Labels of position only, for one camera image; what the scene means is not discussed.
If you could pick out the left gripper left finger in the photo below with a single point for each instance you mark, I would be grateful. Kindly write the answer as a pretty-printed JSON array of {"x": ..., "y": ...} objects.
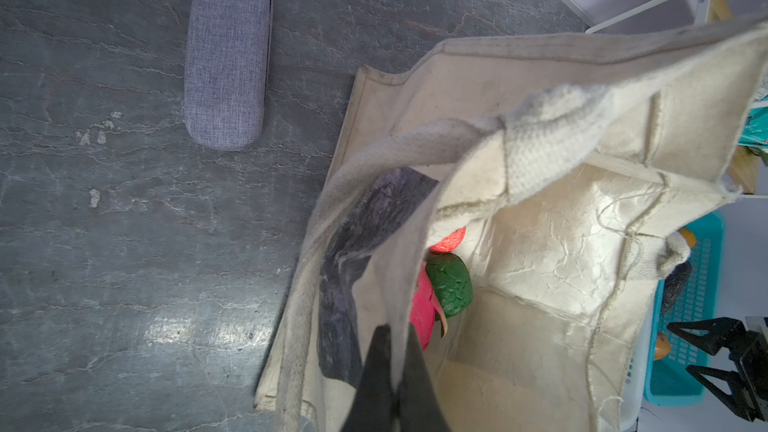
[{"x": 372, "y": 407}]

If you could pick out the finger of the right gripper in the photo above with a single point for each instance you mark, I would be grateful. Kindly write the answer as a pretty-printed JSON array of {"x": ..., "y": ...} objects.
[
  {"x": 736, "y": 392},
  {"x": 709, "y": 335}
]

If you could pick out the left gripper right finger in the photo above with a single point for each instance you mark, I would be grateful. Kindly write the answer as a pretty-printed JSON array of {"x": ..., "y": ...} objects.
[{"x": 418, "y": 407}]

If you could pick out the magenta dragon fruit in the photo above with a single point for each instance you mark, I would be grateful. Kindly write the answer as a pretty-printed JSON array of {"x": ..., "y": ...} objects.
[{"x": 426, "y": 310}]

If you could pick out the green bell pepper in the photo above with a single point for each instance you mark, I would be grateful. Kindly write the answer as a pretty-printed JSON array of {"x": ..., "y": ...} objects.
[{"x": 451, "y": 282}]

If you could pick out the red apple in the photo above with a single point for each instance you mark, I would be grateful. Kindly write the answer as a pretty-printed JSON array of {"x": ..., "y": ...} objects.
[{"x": 449, "y": 243}]

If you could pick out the cream canvas grocery bag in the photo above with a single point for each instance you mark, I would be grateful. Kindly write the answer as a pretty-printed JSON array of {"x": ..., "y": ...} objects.
[{"x": 572, "y": 160}]

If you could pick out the dark green cucumber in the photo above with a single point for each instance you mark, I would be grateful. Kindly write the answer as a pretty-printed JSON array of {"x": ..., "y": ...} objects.
[{"x": 674, "y": 285}]

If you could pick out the white plastic fruit basket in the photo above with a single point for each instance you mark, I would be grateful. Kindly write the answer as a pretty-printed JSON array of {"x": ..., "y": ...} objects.
[{"x": 635, "y": 381}]

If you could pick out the wooden two-tier shelf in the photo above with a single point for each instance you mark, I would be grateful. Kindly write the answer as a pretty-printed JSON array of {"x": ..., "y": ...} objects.
[{"x": 744, "y": 167}]

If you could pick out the grey cloth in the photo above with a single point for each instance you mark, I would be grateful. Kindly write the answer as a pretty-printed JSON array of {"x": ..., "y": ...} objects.
[{"x": 226, "y": 70}]

